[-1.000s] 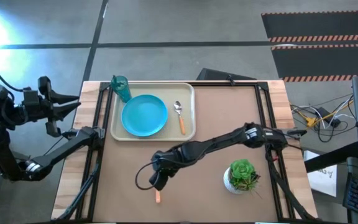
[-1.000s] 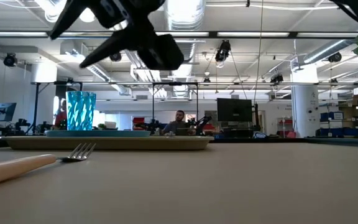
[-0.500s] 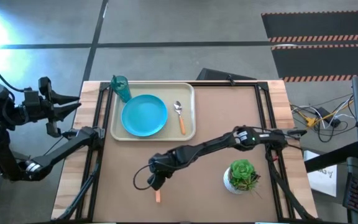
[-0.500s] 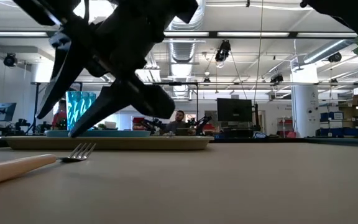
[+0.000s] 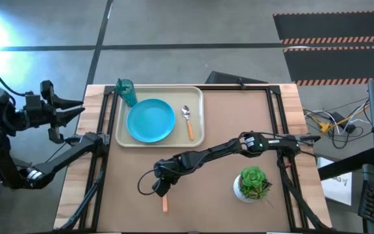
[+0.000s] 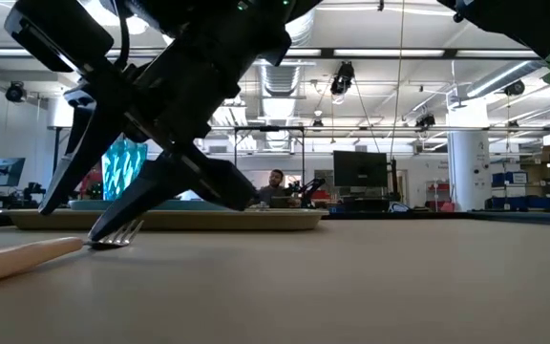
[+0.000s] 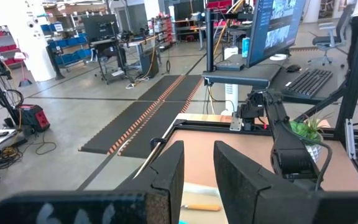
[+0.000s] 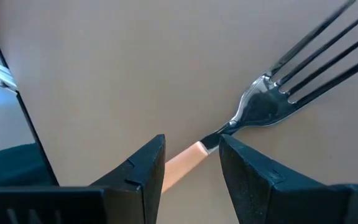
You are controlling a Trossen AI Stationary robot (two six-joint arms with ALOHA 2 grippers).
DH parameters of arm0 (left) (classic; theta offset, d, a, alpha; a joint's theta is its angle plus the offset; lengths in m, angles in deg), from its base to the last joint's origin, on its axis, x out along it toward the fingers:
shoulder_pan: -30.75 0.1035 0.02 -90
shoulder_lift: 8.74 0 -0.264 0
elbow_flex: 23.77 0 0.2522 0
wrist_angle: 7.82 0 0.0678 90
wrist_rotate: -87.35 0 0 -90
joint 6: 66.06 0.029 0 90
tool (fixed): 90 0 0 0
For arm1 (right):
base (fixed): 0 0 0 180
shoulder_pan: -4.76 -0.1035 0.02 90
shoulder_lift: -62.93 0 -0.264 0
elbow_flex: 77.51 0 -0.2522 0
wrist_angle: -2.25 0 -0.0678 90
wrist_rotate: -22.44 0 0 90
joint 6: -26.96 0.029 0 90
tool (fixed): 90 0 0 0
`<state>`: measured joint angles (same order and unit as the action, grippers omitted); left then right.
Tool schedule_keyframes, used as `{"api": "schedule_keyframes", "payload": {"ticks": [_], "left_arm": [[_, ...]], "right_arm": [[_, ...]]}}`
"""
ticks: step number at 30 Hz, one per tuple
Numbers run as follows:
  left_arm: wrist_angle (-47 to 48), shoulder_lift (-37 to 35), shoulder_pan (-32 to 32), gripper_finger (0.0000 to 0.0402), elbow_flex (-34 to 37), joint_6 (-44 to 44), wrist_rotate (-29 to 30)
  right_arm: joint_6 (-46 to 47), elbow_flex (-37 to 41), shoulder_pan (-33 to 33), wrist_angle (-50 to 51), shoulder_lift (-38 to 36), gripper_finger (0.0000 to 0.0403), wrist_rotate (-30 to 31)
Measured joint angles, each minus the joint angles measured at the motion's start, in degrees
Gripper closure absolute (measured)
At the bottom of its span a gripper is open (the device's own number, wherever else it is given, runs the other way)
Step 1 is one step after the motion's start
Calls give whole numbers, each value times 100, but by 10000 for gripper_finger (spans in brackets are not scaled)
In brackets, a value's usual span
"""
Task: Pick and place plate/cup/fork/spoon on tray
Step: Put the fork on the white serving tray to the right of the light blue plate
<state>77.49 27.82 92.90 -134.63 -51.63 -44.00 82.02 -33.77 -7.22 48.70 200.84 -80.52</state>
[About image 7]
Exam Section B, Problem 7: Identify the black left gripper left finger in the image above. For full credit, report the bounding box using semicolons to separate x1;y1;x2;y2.
0;140;185;224

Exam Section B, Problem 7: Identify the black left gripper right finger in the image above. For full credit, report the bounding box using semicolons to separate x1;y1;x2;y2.
213;140;358;224

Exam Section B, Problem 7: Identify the spoon with orange handle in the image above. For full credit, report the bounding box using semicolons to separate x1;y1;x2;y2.
180;203;223;213

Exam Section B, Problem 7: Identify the beige plastic tray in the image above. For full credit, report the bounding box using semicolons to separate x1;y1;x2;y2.
178;182;229;224

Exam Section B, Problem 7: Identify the black mat with orange stripes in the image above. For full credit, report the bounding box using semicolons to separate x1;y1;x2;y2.
78;74;186;156
116;74;205;160

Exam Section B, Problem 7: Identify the succulent in white pot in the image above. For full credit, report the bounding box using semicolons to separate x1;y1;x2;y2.
289;114;334;165

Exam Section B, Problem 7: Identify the black keyboard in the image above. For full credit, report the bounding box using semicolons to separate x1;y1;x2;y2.
282;68;334;100

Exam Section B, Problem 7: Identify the black computer mouse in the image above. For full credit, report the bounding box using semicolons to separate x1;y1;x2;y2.
285;63;303;73

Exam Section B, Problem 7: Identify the black computer tower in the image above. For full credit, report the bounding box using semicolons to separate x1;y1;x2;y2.
139;49;160;79

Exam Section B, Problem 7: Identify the white tape roll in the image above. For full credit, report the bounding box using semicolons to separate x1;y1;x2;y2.
268;53;288;62

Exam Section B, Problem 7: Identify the red and black power box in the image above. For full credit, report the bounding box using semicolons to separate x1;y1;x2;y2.
17;103;52;134

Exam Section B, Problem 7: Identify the blue drink can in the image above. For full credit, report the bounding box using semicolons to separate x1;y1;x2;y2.
241;37;251;58

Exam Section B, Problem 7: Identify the black equipment cart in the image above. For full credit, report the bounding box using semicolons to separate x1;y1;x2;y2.
89;39;129;85

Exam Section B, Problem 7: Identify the black monitor pole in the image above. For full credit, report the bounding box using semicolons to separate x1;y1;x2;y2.
204;8;216;73

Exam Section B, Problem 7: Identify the large desk monitor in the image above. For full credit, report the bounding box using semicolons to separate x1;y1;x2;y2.
246;0;306;68

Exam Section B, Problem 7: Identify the blue bin shelf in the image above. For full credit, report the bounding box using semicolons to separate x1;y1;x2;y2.
40;22;98;68

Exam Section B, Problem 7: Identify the grey office chair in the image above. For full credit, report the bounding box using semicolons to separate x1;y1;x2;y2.
307;3;355;68

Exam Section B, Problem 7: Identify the black background monitor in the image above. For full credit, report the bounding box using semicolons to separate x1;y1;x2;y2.
81;13;121;44

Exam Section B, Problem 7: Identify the white building column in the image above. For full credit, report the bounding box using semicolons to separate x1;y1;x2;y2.
0;0;58;83

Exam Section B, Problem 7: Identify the red bin shelf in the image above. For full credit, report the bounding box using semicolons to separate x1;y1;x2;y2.
0;28;23;68

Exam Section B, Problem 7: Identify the silver metal bracket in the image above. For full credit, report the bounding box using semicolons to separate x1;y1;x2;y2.
229;113;244;132

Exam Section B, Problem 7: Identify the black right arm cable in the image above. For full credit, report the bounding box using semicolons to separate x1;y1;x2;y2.
286;123;334;191

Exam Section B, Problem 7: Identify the black upright frame post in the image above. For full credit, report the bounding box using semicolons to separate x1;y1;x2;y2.
293;0;358;141

